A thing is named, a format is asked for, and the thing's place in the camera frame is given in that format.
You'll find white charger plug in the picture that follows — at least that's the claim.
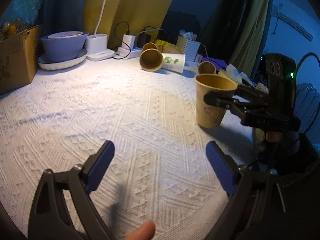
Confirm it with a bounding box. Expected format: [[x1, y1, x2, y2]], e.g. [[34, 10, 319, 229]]
[[121, 34, 136, 50]]

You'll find cardboard box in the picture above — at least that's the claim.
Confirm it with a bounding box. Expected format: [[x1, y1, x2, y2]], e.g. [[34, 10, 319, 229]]
[[0, 26, 41, 95]]

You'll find patterned brown paper cup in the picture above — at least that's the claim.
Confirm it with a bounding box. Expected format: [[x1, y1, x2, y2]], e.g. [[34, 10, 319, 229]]
[[198, 61, 216, 74]]

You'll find white perforated basket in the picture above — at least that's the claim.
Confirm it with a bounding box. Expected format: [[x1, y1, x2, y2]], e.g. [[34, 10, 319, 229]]
[[176, 36, 201, 61]]

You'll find yellow plastic bag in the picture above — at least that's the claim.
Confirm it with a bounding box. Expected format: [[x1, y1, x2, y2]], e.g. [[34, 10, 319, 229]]
[[153, 40, 182, 54]]

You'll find white power strip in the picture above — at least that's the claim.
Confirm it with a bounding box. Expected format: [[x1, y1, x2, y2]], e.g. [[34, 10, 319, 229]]
[[116, 47, 142, 59]]

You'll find operator thumb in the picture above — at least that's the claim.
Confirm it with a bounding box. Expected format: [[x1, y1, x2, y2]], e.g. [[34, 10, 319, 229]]
[[125, 220, 156, 240]]

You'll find white textured tablecloth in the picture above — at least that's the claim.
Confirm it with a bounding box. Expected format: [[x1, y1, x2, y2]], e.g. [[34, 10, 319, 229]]
[[1, 59, 252, 239]]

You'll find cartoon printed brown paper cup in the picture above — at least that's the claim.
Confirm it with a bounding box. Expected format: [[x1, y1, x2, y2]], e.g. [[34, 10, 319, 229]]
[[195, 74, 238, 129]]

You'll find purple bowl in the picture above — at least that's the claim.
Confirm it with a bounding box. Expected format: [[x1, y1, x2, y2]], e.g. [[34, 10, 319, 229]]
[[41, 31, 88, 62]]

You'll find yellow tissue box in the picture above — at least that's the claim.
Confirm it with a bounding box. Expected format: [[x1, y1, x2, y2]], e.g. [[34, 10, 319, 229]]
[[217, 63, 253, 88]]

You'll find white scalloped plate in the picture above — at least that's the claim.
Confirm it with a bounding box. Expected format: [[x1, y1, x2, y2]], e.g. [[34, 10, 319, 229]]
[[37, 48, 87, 70]]

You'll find white desk lamp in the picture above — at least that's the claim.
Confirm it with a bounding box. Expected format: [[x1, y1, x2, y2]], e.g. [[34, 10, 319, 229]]
[[83, 0, 141, 62]]

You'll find brown paper cup behind white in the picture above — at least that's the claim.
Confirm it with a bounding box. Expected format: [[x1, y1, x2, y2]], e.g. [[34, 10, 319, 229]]
[[139, 49, 163, 72]]

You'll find plain brown paper cup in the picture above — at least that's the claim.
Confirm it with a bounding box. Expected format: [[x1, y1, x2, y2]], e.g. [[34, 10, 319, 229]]
[[142, 42, 158, 52]]

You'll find black power adapter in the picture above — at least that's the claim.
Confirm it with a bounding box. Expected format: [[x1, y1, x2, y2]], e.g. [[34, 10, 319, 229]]
[[136, 33, 151, 49]]

